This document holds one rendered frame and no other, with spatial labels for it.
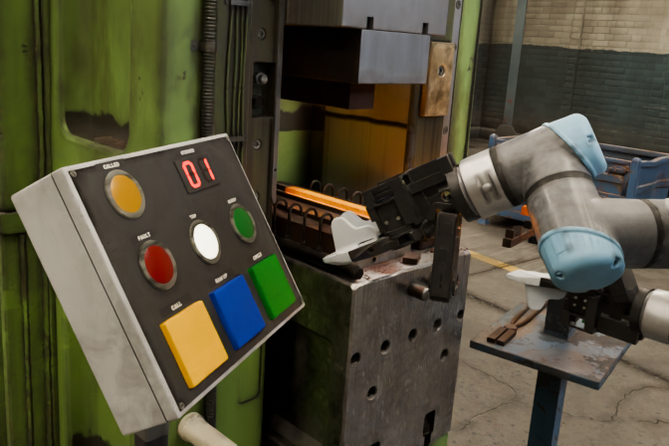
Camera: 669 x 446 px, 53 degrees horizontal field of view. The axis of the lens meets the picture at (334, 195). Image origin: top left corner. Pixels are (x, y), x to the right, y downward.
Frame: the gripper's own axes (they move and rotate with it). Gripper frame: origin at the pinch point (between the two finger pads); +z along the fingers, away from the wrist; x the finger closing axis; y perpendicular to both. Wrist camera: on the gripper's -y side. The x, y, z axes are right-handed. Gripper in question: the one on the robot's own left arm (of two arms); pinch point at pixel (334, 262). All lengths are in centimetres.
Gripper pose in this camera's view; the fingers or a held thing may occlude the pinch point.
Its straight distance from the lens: 88.5
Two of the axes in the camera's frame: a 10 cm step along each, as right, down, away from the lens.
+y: -4.1, -9.1, -0.3
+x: -3.4, 1.9, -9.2
